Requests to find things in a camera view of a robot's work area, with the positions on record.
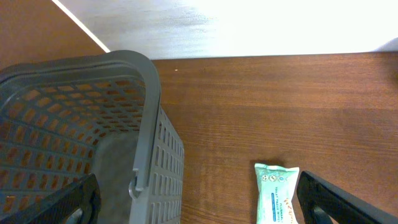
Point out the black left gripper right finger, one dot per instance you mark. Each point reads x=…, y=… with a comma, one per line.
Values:
x=323, y=202

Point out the mint green wipes pack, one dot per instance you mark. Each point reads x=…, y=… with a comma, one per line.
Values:
x=276, y=186

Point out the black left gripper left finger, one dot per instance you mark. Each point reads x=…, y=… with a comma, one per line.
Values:
x=77, y=202

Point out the grey plastic mesh basket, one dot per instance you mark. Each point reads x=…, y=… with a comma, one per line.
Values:
x=97, y=115

